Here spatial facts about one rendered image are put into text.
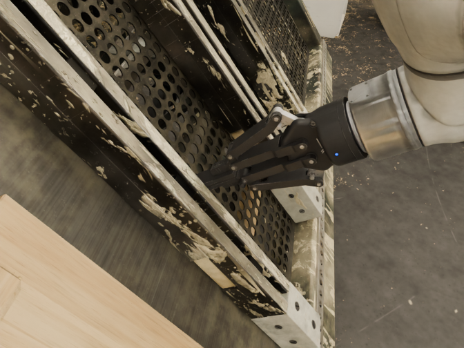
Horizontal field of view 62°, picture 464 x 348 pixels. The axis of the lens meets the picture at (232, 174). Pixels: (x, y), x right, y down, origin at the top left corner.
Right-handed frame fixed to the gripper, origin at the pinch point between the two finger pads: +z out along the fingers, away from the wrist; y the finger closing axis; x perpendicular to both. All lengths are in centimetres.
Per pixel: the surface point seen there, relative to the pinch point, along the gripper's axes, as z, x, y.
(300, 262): 6.8, -12.1, -37.8
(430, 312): 1, -58, -148
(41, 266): 6.5, 21.5, 12.2
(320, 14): 39, -335, -101
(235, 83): 1.5, -25.2, 1.1
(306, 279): 5.0, -7.4, -37.8
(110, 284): 6.5, 18.8, 4.5
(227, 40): 7.6, -47.0, 2.6
